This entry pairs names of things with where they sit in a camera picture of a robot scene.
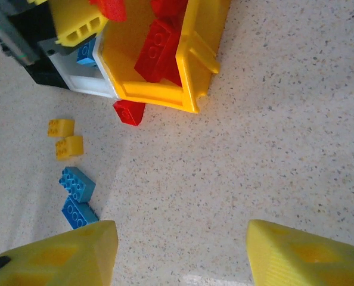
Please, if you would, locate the yellow curved lego brick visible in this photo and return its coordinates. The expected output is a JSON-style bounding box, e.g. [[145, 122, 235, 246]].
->
[[55, 135, 85, 161], [48, 119, 76, 138]]

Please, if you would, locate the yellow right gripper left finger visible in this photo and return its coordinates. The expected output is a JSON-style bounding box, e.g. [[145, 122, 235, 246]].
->
[[0, 220, 119, 286]]

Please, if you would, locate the yellow plastic bin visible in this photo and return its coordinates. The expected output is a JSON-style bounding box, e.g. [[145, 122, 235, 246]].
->
[[101, 0, 232, 114]]

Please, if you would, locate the blue long lego brick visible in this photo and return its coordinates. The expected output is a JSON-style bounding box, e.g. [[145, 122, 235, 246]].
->
[[59, 166, 97, 203], [76, 40, 100, 67], [61, 195, 100, 231]]

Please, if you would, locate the white plastic bin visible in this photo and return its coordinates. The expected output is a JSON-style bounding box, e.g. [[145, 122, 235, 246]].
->
[[47, 32, 118, 100]]

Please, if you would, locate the red curved lego brick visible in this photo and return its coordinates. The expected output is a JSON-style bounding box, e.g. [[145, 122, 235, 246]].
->
[[89, 0, 128, 23]]

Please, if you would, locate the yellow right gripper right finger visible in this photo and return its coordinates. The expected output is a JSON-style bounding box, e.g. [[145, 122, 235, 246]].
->
[[246, 219, 354, 286]]

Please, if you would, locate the red square lego brick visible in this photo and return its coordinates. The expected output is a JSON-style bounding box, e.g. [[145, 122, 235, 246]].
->
[[113, 100, 147, 128]]

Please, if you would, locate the red long lego brick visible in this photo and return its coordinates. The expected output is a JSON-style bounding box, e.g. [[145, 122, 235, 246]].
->
[[134, 18, 184, 84], [150, 0, 190, 19]]

